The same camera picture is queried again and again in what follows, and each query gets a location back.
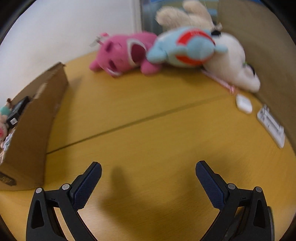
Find light blue plush toy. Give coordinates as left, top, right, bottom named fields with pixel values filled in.
left=146, top=26, right=228, bottom=68

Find pink plush toy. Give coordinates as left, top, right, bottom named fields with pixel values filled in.
left=89, top=32, right=162, bottom=77

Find brown cardboard box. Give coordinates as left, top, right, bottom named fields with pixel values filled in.
left=0, top=62, right=69, bottom=191

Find white earbuds case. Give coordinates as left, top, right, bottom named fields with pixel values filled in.
left=236, top=95, right=253, bottom=114

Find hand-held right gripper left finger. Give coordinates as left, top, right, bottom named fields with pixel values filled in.
left=26, top=161, right=102, bottom=241

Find pig plush with green scarf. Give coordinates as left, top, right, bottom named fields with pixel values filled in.
left=0, top=98, right=14, bottom=149

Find beige plush toy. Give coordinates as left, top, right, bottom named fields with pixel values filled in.
left=155, top=0, right=218, bottom=35

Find white plush toy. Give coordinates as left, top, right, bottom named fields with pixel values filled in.
left=201, top=32, right=261, bottom=93

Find pink striped strap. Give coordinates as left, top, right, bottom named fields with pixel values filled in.
left=201, top=70, right=240, bottom=95

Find wooden desktop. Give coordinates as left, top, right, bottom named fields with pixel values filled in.
left=0, top=51, right=296, bottom=241

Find white plastic strip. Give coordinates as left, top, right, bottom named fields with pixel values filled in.
left=256, top=104, right=285, bottom=149

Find small black box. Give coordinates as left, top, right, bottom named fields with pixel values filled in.
left=6, top=96, right=30, bottom=128

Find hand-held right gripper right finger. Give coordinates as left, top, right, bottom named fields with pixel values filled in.
left=195, top=160, right=274, bottom=241

